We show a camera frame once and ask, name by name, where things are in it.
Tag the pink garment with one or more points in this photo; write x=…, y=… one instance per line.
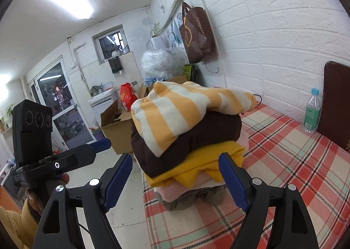
x=175, y=191

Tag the red plaid bed sheet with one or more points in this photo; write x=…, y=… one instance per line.
x=287, y=169

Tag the person's left hand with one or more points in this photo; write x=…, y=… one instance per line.
x=35, y=201

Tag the orange white striped shirt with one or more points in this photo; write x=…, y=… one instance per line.
x=169, y=112

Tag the white sink cabinet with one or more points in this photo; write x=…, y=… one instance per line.
x=102, y=104

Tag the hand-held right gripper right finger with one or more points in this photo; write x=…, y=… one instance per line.
x=232, y=180

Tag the brown tote bag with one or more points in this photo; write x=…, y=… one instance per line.
x=197, y=35

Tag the yellow garment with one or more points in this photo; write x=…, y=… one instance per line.
x=197, y=167

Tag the potted plant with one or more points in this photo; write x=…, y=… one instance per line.
x=156, y=38

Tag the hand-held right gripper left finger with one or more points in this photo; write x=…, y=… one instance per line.
x=117, y=183

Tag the lime green bag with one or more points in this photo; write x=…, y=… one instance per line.
x=188, y=70

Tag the dark paper towel dispenser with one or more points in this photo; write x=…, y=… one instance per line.
x=115, y=65

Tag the dark brown garment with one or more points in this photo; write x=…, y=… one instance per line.
x=191, y=139

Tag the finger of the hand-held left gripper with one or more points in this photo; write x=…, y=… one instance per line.
x=101, y=145
x=78, y=157

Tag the person's left forearm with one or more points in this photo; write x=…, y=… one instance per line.
x=16, y=227

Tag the clear plastic water bottle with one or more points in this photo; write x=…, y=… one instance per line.
x=311, y=115

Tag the clear plastic bag bundle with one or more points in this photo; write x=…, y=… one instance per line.
x=161, y=63

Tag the small window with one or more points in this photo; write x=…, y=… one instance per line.
x=109, y=44

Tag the glass entrance door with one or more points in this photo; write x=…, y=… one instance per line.
x=60, y=96

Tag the grey striped garment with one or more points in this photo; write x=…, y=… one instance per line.
x=183, y=204

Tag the red bag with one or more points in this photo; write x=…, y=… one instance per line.
x=128, y=98

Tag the dark brown headboard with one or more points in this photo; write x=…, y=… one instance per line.
x=336, y=101

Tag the open cardboard box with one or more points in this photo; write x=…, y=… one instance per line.
x=120, y=134

